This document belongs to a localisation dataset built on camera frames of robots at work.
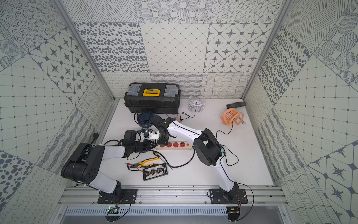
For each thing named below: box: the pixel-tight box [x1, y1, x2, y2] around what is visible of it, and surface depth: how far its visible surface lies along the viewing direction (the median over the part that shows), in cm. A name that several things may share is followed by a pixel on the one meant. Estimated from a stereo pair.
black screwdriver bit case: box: [142, 162, 168, 182], surface depth 83 cm
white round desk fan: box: [187, 95, 206, 113], surface depth 110 cm
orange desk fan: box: [220, 107, 245, 126], surface depth 98 cm
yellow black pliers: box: [129, 156, 161, 168], surface depth 86 cm
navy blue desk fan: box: [136, 111, 155, 128], surface depth 101 cm
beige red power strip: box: [155, 140, 193, 150], surface depth 92 cm
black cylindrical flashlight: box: [226, 101, 247, 110], surface depth 117 cm
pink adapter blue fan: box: [158, 135, 169, 146], surface depth 81 cm
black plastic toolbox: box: [123, 82, 181, 115], surface depth 103 cm
